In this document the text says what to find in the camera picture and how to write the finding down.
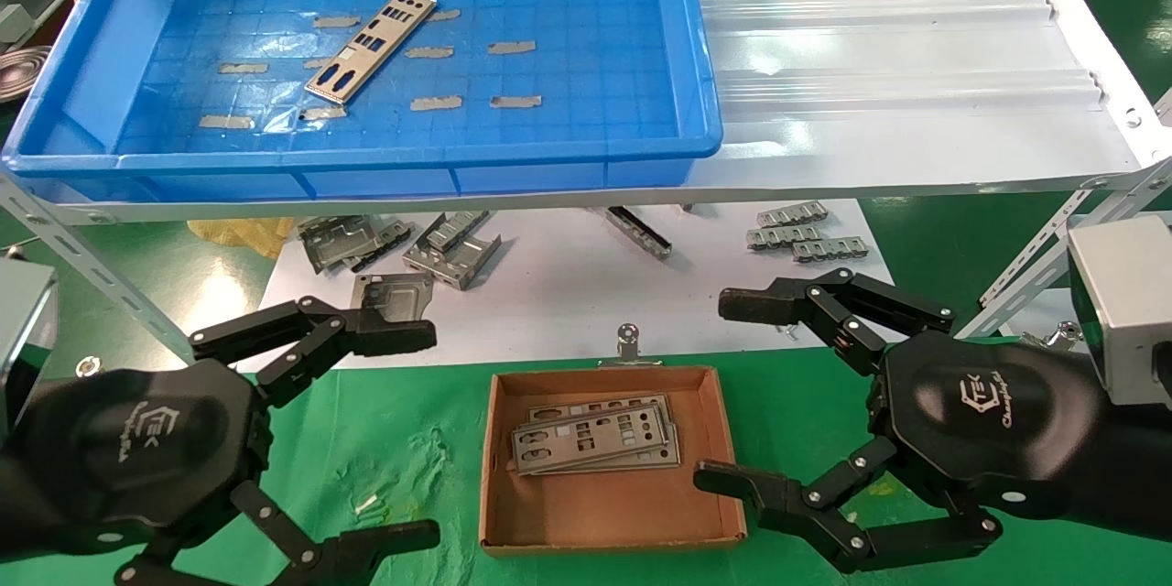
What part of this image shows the white flat board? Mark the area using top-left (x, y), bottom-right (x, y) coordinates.
top-left (247, 199), bottom-right (898, 374)

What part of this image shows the silver metal fitting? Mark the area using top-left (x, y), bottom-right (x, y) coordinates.
top-left (1021, 320), bottom-right (1091, 353)

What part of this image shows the small notched metal strip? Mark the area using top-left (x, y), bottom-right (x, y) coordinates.
top-left (746, 224), bottom-right (822, 251)
top-left (793, 237), bottom-right (870, 264)
top-left (757, 202), bottom-right (829, 228)

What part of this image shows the round metal coil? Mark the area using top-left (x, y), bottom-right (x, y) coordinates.
top-left (0, 46), bottom-right (54, 103)

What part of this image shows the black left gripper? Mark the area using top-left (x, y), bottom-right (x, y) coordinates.
top-left (14, 360), bottom-right (441, 586)

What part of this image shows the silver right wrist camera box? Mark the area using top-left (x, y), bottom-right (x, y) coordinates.
top-left (1067, 215), bottom-right (1172, 408)

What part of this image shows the green cloth mat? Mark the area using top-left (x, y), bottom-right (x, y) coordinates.
top-left (0, 339), bottom-right (1172, 586)

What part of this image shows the silver perforated metal plate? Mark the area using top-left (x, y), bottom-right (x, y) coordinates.
top-left (304, 0), bottom-right (438, 104)
top-left (511, 403), bottom-right (683, 477)
top-left (526, 394), bottom-right (674, 427)

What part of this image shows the small grey box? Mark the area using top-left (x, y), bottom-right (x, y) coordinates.
top-left (0, 5), bottom-right (38, 43)

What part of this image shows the brown cardboard box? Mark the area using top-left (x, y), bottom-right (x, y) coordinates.
top-left (479, 364), bottom-right (748, 558)

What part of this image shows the grey stamped metal bracket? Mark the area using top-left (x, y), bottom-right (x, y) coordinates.
top-left (403, 233), bottom-right (503, 291)
top-left (426, 211), bottom-right (493, 253)
top-left (351, 272), bottom-right (434, 328)
top-left (298, 215), bottom-right (385, 276)
top-left (353, 220), bottom-right (415, 274)

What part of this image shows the long narrow metal bracket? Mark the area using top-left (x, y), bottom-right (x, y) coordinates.
top-left (604, 206), bottom-right (673, 259)

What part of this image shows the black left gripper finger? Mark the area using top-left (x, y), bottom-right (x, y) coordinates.
top-left (190, 298), bottom-right (438, 408)

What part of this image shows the white perforated angle brace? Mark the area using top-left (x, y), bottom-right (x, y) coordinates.
top-left (952, 156), bottom-right (1172, 340)
top-left (0, 172), bottom-right (184, 342)

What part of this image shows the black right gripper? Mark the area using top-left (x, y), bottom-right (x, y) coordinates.
top-left (693, 268), bottom-right (1109, 574)

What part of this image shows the white corrugated metal shelf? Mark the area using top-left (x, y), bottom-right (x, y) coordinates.
top-left (0, 0), bottom-right (1172, 225)

